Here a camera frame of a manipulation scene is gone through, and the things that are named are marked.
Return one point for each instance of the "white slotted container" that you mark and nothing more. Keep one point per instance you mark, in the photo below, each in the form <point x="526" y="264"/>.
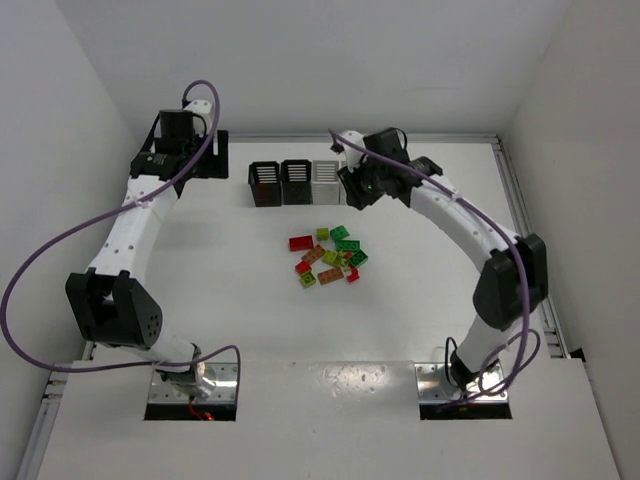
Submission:
<point x="343" y="190"/>
<point x="325" y="182"/>

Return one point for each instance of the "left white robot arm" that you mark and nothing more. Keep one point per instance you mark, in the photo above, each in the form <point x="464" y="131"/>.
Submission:
<point x="109" y="300"/>

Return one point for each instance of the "black slotted container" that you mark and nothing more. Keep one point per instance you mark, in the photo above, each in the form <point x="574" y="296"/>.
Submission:
<point x="265" y="184"/>
<point x="296" y="182"/>

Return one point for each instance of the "brown lego brick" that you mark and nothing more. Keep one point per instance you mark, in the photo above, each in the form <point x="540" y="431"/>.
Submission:
<point x="314" y="254"/>
<point x="330" y="275"/>

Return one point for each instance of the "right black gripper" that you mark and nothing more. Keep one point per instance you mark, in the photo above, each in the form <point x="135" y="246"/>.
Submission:
<point x="351" y="185"/>

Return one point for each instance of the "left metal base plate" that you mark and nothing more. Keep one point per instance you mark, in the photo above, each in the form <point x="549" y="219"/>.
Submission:
<point x="209" y="383"/>

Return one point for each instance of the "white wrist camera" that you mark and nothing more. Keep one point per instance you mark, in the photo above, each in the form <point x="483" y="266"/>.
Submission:
<point x="200" y="107"/>
<point x="351" y="145"/>

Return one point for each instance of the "green lego brick top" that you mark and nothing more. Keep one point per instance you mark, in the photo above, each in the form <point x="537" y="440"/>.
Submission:
<point x="339" y="233"/>

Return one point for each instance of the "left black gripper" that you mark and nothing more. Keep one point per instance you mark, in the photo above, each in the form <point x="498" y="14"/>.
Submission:
<point x="215" y="155"/>

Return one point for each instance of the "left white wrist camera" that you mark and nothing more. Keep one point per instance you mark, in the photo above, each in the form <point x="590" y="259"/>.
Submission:
<point x="200" y="107"/>

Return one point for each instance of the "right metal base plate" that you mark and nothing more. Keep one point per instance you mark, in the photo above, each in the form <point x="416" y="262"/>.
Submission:
<point x="434" y="389"/>

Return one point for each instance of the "green 2x3 lego brick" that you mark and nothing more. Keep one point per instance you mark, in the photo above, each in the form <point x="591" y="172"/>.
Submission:
<point x="348" y="245"/>

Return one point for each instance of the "lime small lego brick top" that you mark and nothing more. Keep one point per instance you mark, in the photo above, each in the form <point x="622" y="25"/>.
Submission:
<point x="322" y="234"/>

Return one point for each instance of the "red 2x3 lego brick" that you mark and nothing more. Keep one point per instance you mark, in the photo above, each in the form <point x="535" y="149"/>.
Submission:
<point x="301" y="243"/>

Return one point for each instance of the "brown lego brick lower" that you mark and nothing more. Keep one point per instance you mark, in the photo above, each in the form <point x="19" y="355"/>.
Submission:
<point x="330" y="275"/>

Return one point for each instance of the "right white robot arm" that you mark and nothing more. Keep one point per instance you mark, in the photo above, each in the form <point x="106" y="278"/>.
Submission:
<point x="513" y="273"/>

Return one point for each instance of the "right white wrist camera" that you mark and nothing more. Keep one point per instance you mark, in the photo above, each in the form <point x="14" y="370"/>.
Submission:
<point x="351" y="145"/>

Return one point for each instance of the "red small lego brick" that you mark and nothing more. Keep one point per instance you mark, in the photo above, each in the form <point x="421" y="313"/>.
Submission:
<point x="353" y="275"/>
<point x="302" y="267"/>

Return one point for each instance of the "brown lego brick upper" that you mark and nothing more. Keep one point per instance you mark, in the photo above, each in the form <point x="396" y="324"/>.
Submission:
<point x="314" y="254"/>

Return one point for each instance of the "lime lego brick bottom left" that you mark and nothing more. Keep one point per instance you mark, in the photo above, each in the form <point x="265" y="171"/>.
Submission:
<point x="308" y="279"/>

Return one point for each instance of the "metal base plate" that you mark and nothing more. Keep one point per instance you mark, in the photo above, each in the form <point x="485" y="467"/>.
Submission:
<point x="209" y="383"/>
<point x="434" y="389"/>

